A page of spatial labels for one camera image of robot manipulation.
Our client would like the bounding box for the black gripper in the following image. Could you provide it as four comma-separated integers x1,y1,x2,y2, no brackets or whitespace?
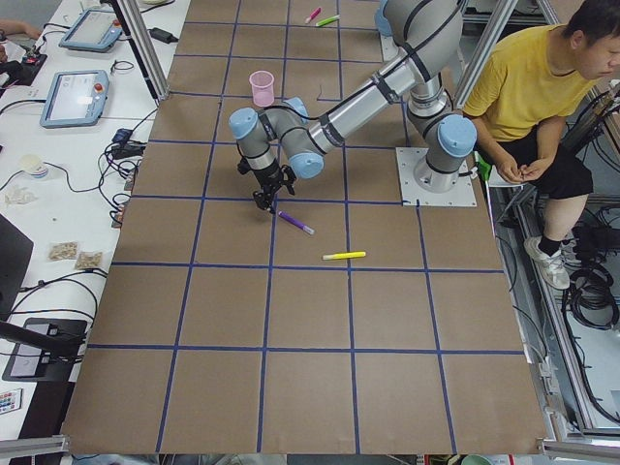
237,157,295,214

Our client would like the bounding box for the purple pen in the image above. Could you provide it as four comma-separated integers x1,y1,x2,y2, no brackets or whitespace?
277,210,315,235

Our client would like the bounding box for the pink pen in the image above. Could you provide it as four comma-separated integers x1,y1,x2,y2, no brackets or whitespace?
304,7,322,24

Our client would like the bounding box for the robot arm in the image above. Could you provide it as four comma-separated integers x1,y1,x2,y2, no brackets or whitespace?
229,0,477,212

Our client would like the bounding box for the pink mesh cup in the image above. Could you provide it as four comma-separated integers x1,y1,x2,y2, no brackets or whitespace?
248,70,275,108

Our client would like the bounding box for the yellow pen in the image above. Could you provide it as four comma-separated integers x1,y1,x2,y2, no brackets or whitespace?
322,251,366,261

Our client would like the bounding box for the green pen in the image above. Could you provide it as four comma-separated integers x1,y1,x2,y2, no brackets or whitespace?
315,15,340,28

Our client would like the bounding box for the black power adapter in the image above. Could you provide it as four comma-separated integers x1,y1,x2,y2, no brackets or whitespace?
148,27,178,44

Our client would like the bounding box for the white chair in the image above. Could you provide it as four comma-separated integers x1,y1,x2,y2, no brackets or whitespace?
474,151,523,188

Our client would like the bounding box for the teach pendant near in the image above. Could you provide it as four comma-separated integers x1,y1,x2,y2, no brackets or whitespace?
40,70,109,129

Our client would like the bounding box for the teach pendant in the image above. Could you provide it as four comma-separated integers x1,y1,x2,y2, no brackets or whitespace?
59,8,123,52
40,70,109,129

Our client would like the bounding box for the teach pendant far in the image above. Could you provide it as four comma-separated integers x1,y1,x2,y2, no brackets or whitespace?
59,8,123,52

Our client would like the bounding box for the person in yellow shirt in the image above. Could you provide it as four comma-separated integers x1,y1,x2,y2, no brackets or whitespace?
463,1,619,290

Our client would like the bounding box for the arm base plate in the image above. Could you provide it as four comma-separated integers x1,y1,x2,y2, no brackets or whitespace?
395,147,477,207

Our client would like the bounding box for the aluminium frame post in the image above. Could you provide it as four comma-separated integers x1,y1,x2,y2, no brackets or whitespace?
110,0,170,102

